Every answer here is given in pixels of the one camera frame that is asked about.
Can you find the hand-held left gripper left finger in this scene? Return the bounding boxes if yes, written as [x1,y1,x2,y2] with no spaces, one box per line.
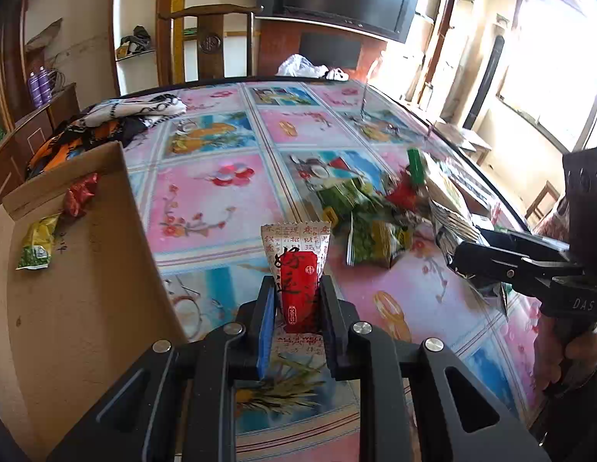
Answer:
[47,274,277,462]

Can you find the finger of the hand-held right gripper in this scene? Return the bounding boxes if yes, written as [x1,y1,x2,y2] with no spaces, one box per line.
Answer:
[480,229,571,263]
[445,241,584,299]

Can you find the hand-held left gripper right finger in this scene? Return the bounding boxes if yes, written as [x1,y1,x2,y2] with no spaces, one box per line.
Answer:
[319,275,552,462]

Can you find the red and white snack packet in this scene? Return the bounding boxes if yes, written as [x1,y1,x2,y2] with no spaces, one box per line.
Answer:
[261,221,332,334]

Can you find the green pea snack packet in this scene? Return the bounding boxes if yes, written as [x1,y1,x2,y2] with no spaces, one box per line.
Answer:
[318,178,376,217]
[17,214,62,270]
[347,214,415,268]

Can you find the cardboard box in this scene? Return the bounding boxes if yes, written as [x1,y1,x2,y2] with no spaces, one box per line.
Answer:
[0,142,188,446]

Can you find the person's right hand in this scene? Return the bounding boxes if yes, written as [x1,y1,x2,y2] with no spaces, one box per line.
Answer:
[533,315,597,395]

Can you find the small wooden stool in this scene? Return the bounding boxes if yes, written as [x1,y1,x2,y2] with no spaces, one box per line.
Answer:
[525,180,562,224]

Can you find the green snack stick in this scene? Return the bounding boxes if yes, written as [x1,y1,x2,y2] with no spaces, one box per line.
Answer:
[407,149,427,186]

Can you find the low wooden bench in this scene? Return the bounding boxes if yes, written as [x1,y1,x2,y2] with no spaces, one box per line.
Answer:
[433,120,492,164]

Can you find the floral printed tablecloth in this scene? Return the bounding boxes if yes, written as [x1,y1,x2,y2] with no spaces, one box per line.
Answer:
[26,79,545,462]

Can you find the black pole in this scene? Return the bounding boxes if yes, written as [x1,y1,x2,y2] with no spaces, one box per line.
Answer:
[465,36,506,131]

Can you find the eyeglasses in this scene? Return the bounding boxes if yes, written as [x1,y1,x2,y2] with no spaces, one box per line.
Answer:
[354,60,436,142]

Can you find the black white orange scarf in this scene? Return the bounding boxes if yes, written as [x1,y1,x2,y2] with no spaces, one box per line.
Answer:
[26,94,188,181]

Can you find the white plastic bag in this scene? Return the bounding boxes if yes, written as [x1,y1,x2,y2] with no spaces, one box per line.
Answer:
[277,54,329,79]

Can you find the red brown television cabinet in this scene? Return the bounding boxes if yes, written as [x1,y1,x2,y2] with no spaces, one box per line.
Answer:
[257,17,391,82]

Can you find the wooden chair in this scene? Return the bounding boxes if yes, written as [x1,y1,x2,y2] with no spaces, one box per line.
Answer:
[156,4,263,88]

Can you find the wooden side cabinet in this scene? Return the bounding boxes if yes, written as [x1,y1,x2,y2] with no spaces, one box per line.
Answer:
[0,82,82,232]

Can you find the dark clutter pile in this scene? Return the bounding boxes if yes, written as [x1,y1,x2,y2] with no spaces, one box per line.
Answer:
[116,25,157,61]

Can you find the white wall shelf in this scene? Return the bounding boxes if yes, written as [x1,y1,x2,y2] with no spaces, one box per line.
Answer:
[113,0,261,97]

